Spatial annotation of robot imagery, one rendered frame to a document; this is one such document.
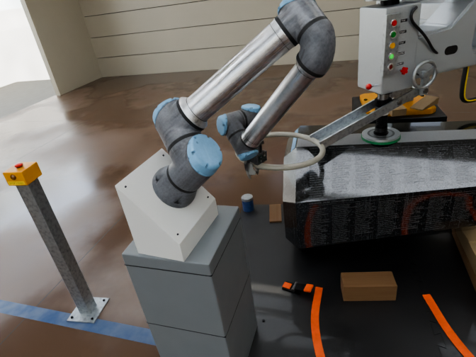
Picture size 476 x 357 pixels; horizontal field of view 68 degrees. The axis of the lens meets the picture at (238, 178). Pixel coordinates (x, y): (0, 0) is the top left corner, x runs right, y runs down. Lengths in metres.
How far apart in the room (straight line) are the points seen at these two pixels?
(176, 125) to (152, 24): 8.09
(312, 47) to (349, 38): 7.01
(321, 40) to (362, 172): 1.10
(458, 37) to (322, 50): 1.21
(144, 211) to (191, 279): 0.34
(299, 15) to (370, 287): 1.58
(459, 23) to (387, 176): 0.86
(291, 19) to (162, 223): 0.84
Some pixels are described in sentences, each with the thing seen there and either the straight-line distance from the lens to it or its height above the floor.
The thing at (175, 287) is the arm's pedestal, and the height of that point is 0.70.
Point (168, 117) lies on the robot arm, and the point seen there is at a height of 1.36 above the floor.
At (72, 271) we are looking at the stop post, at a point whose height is 0.37.
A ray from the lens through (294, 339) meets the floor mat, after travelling 2.17.
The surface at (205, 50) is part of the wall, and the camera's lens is 8.93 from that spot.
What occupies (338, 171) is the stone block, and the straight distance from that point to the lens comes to 2.14.
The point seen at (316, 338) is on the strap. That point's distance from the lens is 2.17.
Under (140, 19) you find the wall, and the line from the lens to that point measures 9.55.
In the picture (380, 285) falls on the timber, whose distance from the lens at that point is 2.29.
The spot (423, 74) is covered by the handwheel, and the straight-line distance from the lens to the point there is 2.11.
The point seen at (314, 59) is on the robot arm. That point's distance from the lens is 1.21.
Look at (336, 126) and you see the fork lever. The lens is 2.14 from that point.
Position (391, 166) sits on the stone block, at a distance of 2.18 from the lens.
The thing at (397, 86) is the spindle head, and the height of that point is 1.18.
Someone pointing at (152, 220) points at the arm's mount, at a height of 1.03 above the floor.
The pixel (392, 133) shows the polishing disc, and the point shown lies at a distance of 2.28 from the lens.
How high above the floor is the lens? 1.77
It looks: 29 degrees down
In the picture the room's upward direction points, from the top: 9 degrees counter-clockwise
